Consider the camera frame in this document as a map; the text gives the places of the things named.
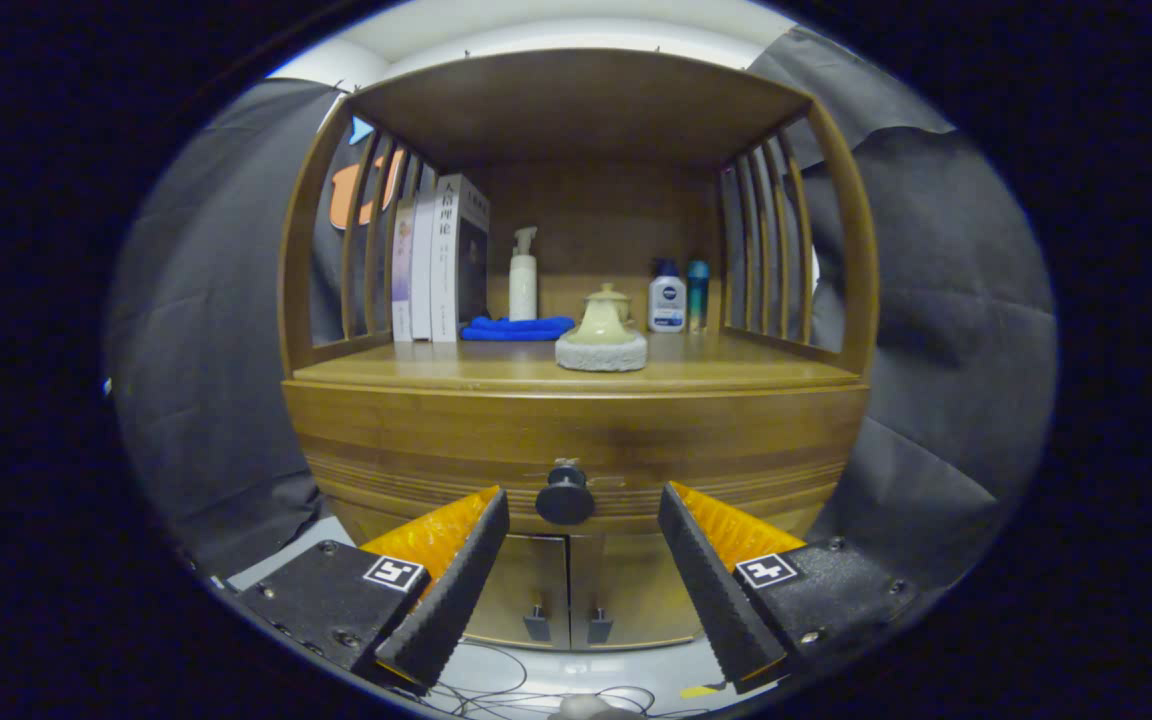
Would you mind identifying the white pump bottle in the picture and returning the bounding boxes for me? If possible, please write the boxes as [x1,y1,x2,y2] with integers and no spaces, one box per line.
[508,226,540,322]

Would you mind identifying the teal slim bottle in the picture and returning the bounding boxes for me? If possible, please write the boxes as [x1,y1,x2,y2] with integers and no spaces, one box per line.
[687,260,711,334]

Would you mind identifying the wooden drawer with black knob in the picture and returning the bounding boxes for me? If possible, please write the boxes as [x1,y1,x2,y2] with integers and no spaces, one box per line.
[283,380,872,546]

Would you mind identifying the white bottle with blue cap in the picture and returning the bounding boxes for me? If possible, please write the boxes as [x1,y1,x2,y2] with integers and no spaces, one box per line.
[648,259,688,334]

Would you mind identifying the black cables on floor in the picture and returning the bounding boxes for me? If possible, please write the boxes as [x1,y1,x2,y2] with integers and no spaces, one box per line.
[426,640,657,717]

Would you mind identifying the wooden cabinet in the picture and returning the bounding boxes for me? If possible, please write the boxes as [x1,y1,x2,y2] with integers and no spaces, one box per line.
[276,48,882,653]

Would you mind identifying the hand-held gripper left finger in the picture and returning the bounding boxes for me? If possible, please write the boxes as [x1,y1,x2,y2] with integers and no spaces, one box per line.
[236,487,512,691]

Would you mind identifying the pale green scrub brush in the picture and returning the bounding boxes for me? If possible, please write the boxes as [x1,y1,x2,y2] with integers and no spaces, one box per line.
[555,298,649,373]

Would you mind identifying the black backdrop cloth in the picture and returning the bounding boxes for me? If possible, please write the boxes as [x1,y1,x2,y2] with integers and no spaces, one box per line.
[106,25,1057,591]

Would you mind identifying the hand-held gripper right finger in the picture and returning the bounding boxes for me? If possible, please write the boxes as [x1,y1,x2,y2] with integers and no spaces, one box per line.
[658,482,922,696]

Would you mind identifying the thin pale purple book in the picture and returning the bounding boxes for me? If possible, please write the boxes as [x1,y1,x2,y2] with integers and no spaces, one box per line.
[391,195,417,343]

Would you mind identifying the thick white and black book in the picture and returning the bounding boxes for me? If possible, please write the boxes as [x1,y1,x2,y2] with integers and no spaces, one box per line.
[430,173,492,344]

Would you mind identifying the wooden countertop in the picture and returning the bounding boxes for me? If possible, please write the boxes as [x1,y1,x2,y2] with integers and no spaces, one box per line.
[291,330,862,393]

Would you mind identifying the thin white book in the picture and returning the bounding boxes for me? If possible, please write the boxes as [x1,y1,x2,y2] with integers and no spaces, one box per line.
[410,190,437,343]

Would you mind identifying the wooden cabinet door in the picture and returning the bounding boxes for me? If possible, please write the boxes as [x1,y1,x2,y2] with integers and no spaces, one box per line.
[461,535,572,651]
[568,532,707,651]

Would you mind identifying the blue folded cloth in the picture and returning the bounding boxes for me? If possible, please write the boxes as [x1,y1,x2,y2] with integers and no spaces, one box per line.
[461,316,576,342]

